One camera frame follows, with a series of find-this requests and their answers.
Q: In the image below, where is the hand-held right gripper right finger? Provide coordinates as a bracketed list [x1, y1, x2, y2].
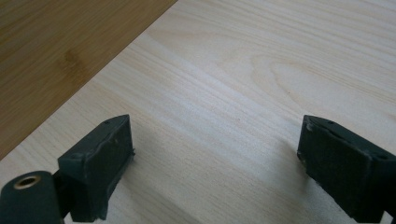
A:
[296, 114, 396, 224]

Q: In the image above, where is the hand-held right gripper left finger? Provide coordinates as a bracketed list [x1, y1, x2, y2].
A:
[52, 114, 135, 224]

